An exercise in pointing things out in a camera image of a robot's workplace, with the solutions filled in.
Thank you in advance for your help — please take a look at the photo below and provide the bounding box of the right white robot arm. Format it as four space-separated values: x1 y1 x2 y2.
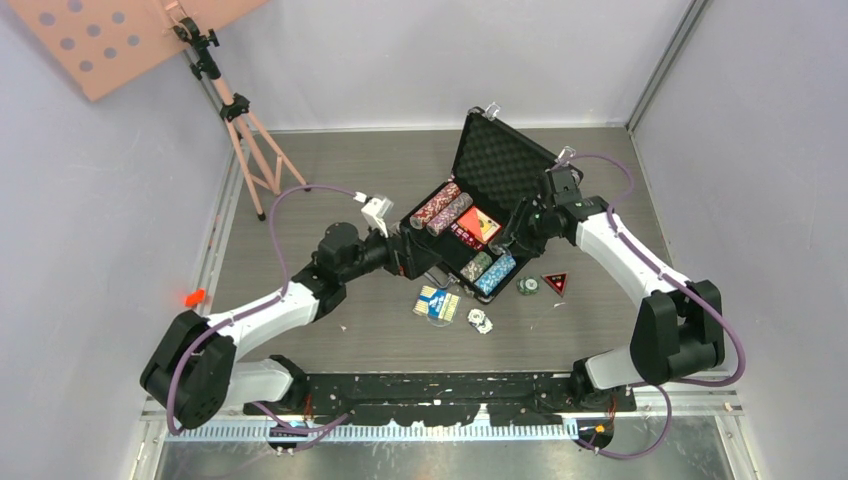
506 167 725 411

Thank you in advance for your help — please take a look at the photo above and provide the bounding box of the purple cable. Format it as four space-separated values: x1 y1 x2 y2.
165 184 369 452
563 153 747 460

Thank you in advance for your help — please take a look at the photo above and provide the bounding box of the blue playing card deck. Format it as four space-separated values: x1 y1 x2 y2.
412 286 461 327

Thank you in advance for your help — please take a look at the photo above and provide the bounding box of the orange clip on rail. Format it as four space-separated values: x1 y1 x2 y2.
184 289 206 308

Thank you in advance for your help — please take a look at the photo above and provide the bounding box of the dark green chip pile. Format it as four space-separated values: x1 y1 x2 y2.
516 277 539 295

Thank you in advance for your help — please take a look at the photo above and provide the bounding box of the black poker chip case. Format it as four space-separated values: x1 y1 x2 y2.
401 106 567 303

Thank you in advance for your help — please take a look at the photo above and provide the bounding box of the red playing card deck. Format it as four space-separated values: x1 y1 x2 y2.
457 206 501 243

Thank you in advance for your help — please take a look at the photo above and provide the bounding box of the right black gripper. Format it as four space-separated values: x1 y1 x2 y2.
492 196 555 260

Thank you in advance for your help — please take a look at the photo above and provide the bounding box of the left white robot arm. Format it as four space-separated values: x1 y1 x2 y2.
140 222 441 435

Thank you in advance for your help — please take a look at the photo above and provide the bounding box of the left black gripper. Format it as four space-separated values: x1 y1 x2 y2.
339 217 440 284

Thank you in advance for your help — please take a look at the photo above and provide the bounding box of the pink music stand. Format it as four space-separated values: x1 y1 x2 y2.
9 0 313 220

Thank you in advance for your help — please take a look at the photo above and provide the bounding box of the red triangle all-in button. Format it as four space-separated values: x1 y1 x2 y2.
542 272 568 297

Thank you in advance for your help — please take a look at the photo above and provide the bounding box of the blue white chip pair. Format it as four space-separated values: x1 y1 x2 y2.
467 309 493 335

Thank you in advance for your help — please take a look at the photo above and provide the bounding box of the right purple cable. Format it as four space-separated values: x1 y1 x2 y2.
563 153 747 460

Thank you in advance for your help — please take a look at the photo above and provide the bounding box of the red poker chip stack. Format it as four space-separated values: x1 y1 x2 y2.
409 182 461 229

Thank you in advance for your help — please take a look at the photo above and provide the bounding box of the light blue chip stack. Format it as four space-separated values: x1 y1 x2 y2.
475 255 517 296

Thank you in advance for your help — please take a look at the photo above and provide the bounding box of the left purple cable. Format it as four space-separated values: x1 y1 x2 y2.
165 184 369 452

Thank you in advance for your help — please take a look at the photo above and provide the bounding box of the grey camo chip stack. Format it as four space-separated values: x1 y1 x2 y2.
460 251 493 282

